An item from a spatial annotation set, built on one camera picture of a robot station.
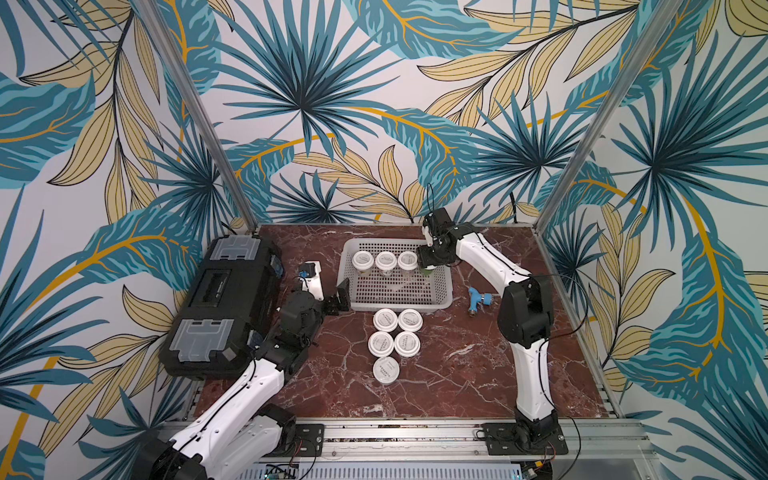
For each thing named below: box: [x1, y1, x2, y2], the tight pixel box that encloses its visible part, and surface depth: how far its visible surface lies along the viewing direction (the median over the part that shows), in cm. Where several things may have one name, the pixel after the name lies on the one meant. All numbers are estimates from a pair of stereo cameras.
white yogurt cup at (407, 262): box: [398, 250, 419, 277], surface depth 102 cm
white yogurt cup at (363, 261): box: [352, 250, 374, 277], surface depth 100 cm
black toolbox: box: [160, 235, 285, 380], surface depth 79 cm
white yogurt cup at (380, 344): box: [367, 331, 394, 357], surface depth 84 cm
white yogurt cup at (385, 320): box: [373, 308, 398, 332], surface depth 88 cm
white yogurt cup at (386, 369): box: [372, 356, 400, 384], surface depth 81 cm
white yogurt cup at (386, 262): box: [375, 251, 397, 277], surface depth 101 cm
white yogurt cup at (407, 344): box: [394, 331, 421, 357], surface depth 84 cm
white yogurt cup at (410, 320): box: [398, 308, 424, 332], surface depth 89 cm
